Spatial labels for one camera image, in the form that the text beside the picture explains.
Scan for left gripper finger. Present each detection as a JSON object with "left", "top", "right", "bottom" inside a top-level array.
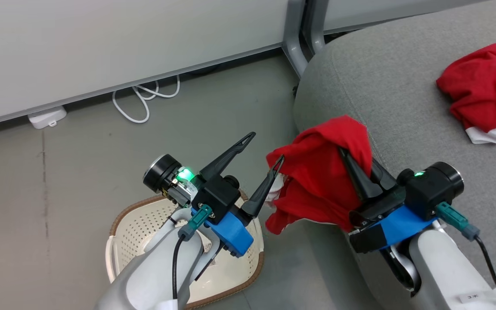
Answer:
[
  {"left": 241, "top": 155, "right": 285, "bottom": 217},
  {"left": 199, "top": 132, "right": 256, "bottom": 182}
]

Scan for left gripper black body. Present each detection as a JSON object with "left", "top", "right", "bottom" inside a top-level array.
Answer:
[{"left": 191, "top": 174, "right": 242, "bottom": 225}]

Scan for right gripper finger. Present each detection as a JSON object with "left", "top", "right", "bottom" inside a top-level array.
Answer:
[
  {"left": 370, "top": 159, "right": 398, "bottom": 193},
  {"left": 338, "top": 147, "right": 383, "bottom": 203}
]

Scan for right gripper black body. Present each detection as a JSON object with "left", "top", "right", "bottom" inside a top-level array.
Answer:
[{"left": 349, "top": 185, "right": 408, "bottom": 254}]

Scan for red garment with white trim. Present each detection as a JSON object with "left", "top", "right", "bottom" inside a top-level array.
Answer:
[{"left": 436, "top": 43, "right": 496, "bottom": 145}]

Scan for grey fabric sofa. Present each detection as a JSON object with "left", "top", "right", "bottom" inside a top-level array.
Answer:
[{"left": 293, "top": 0, "right": 496, "bottom": 310}]

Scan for cream perforated laundry basket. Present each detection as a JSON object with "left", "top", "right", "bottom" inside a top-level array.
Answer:
[{"left": 105, "top": 189, "right": 265, "bottom": 310}]

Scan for grey metal table legs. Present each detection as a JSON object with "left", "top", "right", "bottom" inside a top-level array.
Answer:
[{"left": 282, "top": 0, "right": 310, "bottom": 79}]

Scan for white power adapter box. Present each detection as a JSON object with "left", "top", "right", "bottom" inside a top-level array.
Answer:
[{"left": 28, "top": 106, "right": 68, "bottom": 130}]

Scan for left teal-plug camera cable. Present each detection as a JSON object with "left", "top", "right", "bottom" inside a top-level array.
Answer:
[{"left": 170, "top": 205, "right": 213, "bottom": 302}]

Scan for teal-plug camera cable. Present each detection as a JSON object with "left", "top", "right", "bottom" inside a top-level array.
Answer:
[
  {"left": 435, "top": 201, "right": 496, "bottom": 310},
  {"left": 170, "top": 205, "right": 213, "bottom": 302}
]

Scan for right blue camera mount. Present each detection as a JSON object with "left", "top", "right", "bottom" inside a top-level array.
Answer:
[{"left": 377, "top": 206, "right": 439, "bottom": 251}]

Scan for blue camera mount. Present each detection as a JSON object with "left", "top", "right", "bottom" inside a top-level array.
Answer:
[
  {"left": 377, "top": 206, "right": 439, "bottom": 251},
  {"left": 191, "top": 207, "right": 255, "bottom": 258}
]

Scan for left blue camera mount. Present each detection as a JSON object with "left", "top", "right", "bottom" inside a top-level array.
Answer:
[{"left": 191, "top": 207, "right": 255, "bottom": 258}]

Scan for right teal-plug camera cable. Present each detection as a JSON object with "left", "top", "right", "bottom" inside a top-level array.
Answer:
[{"left": 435, "top": 201, "right": 496, "bottom": 310}]

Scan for white looped cable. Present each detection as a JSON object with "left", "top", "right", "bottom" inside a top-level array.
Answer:
[{"left": 112, "top": 74, "right": 181, "bottom": 124}]

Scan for grey metal partition post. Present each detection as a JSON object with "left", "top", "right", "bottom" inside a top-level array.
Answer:
[{"left": 303, "top": 0, "right": 327, "bottom": 55}]

